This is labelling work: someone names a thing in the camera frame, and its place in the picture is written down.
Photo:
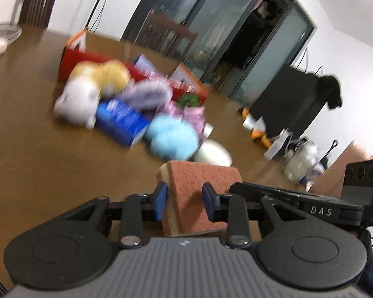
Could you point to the black ladle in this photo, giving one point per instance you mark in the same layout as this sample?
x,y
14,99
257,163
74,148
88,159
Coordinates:
x,y
329,152

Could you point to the black upright panel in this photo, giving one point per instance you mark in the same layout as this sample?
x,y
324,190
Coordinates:
x,y
286,99

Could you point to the black hanging garment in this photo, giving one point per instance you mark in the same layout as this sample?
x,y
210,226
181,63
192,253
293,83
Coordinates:
x,y
331,91

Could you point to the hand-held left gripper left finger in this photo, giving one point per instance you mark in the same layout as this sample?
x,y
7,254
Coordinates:
x,y
160,200

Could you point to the pink purple packet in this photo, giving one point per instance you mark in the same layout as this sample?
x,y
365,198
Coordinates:
x,y
192,116

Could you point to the brown and yellow sponge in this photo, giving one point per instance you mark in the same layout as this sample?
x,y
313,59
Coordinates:
x,y
192,186

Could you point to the dark wooden chair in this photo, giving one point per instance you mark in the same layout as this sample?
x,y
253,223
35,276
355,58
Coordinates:
x,y
167,35
39,3

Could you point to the clear plastic jar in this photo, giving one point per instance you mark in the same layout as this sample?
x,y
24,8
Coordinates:
x,y
301,161

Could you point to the white paper sheets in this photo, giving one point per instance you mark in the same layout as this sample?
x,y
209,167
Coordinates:
x,y
278,144

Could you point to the light blue plush ball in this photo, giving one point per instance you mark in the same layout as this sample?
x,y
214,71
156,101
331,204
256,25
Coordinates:
x,y
171,136

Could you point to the white plush toy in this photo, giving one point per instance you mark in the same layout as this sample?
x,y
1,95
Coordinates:
x,y
77,102

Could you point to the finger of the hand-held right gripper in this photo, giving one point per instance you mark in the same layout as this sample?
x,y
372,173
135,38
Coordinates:
x,y
255,190

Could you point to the purple knitted cloth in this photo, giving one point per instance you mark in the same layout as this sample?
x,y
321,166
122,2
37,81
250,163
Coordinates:
x,y
149,93

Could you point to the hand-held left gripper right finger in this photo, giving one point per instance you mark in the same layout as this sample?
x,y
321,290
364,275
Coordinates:
x,y
208,201

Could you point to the orange cardboard box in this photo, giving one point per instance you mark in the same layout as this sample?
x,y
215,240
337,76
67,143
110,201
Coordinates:
x,y
74,59

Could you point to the black tripod stand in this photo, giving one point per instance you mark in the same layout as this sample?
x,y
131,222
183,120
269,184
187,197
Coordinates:
x,y
96,6

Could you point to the green leafy item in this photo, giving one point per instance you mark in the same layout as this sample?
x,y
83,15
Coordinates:
x,y
189,100

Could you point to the orange and white packet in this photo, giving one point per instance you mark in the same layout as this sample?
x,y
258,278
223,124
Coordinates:
x,y
258,130

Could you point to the white round sponge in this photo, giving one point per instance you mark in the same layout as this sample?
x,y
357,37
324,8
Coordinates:
x,y
213,155

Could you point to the yellow plush toy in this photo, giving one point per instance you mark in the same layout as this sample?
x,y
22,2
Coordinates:
x,y
112,73

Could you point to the glass sliding door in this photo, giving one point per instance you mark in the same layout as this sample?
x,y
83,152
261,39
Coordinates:
x,y
223,21

